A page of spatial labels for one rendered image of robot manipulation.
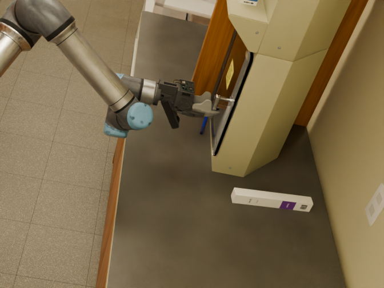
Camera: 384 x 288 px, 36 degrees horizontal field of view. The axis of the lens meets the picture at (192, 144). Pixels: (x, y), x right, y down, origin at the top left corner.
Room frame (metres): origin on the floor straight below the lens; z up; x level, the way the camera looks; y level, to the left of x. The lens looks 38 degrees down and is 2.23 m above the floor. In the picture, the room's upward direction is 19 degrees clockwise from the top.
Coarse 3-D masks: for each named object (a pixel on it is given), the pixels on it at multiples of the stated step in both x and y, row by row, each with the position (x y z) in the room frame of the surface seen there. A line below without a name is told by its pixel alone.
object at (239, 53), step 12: (240, 48) 1.70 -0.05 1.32; (228, 60) 1.80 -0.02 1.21; (240, 60) 1.65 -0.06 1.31; (252, 60) 1.55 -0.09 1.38; (240, 72) 1.60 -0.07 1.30; (240, 84) 1.55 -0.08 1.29; (228, 96) 1.64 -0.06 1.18; (228, 108) 1.58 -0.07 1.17; (216, 120) 1.68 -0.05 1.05; (228, 120) 1.55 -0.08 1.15; (216, 132) 1.62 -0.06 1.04; (216, 144) 1.57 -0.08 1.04
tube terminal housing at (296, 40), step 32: (288, 0) 1.55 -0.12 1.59; (320, 0) 1.57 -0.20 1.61; (288, 32) 1.56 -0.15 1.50; (320, 32) 1.64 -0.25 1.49; (256, 64) 1.54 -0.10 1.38; (288, 64) 1.56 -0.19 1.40; (320, 64) 1.72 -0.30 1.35; (256, 96) 1.55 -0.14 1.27; (288, 96) 1.62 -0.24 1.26; (256, 128) 1.56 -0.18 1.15; (288, 128) 1.71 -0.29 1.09; (224, 160) 1.55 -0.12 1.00; (256, 160) 1.60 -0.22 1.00
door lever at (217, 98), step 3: (216, 96) 1.58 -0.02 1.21; (219, 96) 1.58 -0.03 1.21; (216, 99) 1.57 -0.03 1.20; (219, 99) 1.58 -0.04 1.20; (222, 99) 1.58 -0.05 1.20; (225, 99) 1.58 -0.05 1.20; (228, 99) 1.58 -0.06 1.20; (213, 102) 1.58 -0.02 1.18; (216, 102) 1.57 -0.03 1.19; (213, 105) 1.57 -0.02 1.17; (216, 105) 1.57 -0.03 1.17; (213, 108) 1.57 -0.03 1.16; (216, 108) 1.58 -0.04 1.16; (210, 117) 1.57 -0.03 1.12; (213, 117) 1.58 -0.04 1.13
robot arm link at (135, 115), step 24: (24, 0) 1.38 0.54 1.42; (48, 0) 1.39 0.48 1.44; (24, 24) 1.37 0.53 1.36; (48, 24) 1.35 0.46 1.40; (72, 24) 1.38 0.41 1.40; (72, 48) 1.35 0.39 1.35; (96, 72) 1.35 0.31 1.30; (120, 96) 1.35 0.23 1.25; (120, 120) 1.36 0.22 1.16; (144, 120) 1.34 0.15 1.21
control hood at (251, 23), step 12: (228, 0) 1.60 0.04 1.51; (228, 12) 1.53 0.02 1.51; (240, 12) 1.55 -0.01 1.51; (252, 12) 1.58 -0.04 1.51; (264, 12) 1.60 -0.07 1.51; (240, 24) 1.53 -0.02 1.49; (252, 24) 1.53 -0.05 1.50; (264, 24) 1.54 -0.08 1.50; (240, 36) 1.53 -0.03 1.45; (252, 36) 1.54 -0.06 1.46; (252, 48) 1.54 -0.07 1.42
